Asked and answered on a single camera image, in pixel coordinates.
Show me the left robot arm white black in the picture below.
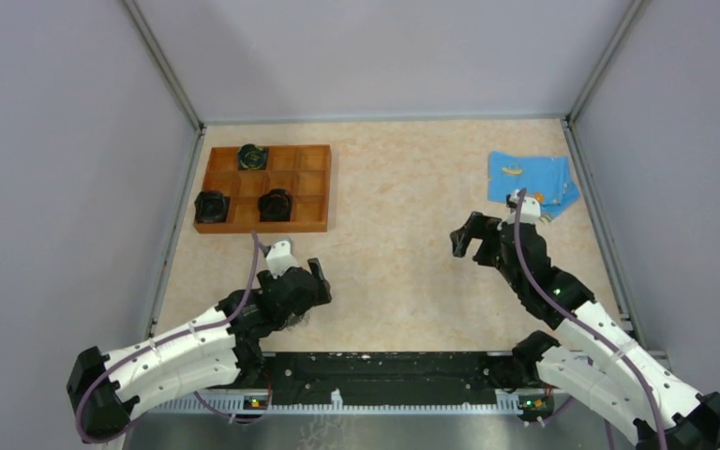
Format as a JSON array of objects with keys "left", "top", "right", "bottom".
[{"left": 67, "top": 258, "right": 332, "bottom": 443}]

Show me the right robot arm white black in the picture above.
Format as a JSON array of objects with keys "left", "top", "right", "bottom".
[{"left": 450, "top": 212, "right": 720, "bottom": 449}]

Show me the dark rolled item front middle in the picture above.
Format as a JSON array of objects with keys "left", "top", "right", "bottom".
[{"left": 257, "top": 188, "right": 293, "bottom": 222}]

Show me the blue cartoon print cloth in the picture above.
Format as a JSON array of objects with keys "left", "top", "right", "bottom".
[{"left": 487, "top": 152, "right": 580, "bottom": 223}]

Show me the wooden compartment tray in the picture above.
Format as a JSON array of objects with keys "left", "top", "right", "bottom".
[{"left": 193, "top": 144, "right": 332, "bottom": 234}]

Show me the dark rolled item front left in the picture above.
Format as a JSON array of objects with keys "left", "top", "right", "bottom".
[{"left": 194, "top": 190, "right": 231, "bottom": 224}]

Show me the dark green rolled item back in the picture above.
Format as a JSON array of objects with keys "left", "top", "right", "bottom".
[{"left": 237, "top": 143, "right": 269, "bottom": 171}]

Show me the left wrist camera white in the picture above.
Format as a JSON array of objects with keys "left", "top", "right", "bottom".
[{"left": 265, "top": 238, "right": 301, "bottom": 278}]

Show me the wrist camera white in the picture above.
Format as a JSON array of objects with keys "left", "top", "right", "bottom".
[
  {"left": 265, "top": 238, "right": 301, "bottom": 278},
  {"left": 503, "top": 189, "right": 542, "bottom": 224}
]

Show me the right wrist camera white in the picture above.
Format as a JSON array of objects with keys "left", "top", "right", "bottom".
[{"left": 503, "top": 189, "right": 542, "bottom": 224}]

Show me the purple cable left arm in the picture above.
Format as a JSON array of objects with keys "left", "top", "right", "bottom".
[{"left": 74, "top": 231, "right": 268, "bottom": 445}]

